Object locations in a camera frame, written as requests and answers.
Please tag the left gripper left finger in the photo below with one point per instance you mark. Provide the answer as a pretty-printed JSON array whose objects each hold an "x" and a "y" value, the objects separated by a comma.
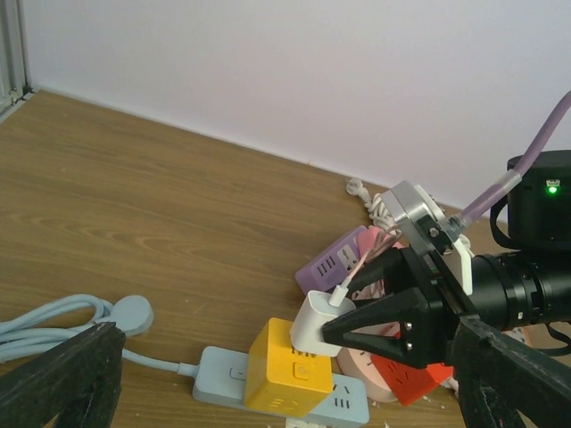
[{"x": 75, "y": 384}]

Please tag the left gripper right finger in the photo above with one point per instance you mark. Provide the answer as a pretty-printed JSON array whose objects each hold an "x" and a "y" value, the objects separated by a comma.
[{"x": 501, "y": 379}]

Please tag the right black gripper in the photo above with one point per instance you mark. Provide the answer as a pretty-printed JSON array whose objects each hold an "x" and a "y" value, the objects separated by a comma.
[{"x": 405, "y": 311}]

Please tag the red cube socket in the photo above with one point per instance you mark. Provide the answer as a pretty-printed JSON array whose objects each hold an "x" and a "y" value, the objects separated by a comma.
[{"x": 409, "y": 384}]

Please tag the pink triangular power strip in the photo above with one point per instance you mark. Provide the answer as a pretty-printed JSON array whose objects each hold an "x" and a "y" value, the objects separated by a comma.
[{"x": 366, "y": 241}]

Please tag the purple power strip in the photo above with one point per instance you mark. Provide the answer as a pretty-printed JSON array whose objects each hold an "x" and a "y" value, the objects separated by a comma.
[{"x": 332, "y": 265}]

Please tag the white usb charger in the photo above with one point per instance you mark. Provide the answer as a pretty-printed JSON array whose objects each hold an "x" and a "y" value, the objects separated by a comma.
[{"x": 320, "y": 308}]

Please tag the yellow cube socket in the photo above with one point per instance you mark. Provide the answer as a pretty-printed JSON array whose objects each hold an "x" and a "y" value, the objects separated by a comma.
[{"x": 282, "y": 380}]

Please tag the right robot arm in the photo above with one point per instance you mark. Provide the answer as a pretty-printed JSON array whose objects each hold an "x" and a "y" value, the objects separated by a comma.
[{"x": 528, "y": 284}]

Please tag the pink round power socket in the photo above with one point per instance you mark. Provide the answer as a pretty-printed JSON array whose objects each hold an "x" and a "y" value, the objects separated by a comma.
[{"x": 358, "y": 364}]

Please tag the blue power strip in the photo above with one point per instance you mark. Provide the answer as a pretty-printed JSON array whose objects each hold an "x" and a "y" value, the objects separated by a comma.
[{"x": 219, "y": 378}]

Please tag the left metal frame post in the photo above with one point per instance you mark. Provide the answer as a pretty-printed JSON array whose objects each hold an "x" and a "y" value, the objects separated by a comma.
[{"x": 15, "y": 80}]

